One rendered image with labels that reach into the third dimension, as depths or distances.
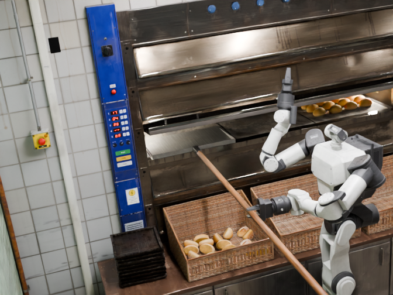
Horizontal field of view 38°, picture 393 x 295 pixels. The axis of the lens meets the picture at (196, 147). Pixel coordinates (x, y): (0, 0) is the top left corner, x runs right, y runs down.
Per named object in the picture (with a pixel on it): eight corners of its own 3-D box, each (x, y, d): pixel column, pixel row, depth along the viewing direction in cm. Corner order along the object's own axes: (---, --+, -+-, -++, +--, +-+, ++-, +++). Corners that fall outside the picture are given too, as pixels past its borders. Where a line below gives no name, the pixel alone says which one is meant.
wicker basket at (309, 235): (250, 223, 389) (248, 187, 379) (324, 205, 403) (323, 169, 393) (281, 259, 345) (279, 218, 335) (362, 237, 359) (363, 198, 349)
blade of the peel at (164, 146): (235, 142, 367) (235, 138, 366) (153, 159, 354) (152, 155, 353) (217, 126, 399) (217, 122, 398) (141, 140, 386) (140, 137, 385)
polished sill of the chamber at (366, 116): (146, 163, 360) (145, 157, 358) (392, 112, 404) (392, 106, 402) (148, 166, 354) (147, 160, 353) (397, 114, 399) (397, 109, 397)
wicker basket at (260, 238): (165, 244, 374) (161, 206, 363) (244, 224, 388) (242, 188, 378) (188, 284, 330) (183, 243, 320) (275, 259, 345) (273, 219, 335)
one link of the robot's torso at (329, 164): (350, 182, 319) (350, 122, 306) (390, 206, 290) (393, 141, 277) (304, 195, 310) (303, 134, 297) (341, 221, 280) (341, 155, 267)
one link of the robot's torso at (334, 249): (340, 277, 328) (344, 205, 311) (357, 294, 312) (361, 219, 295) (316, 283, 324) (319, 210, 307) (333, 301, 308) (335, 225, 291)
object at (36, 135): (33, 146, 328) (30, 130, 325) (51, 143, 331) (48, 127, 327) (34, 151, 322) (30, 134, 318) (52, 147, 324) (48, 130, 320)
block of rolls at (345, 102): (278, 96, 451) (278, 89, 449) (332, 86, 462) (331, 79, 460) (316, 117, 396) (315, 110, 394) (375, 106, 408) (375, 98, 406)
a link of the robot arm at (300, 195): (287, 208, 284) (302, 213, 272) (285, 191, 283) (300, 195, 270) (298, 205, 287) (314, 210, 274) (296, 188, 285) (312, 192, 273)
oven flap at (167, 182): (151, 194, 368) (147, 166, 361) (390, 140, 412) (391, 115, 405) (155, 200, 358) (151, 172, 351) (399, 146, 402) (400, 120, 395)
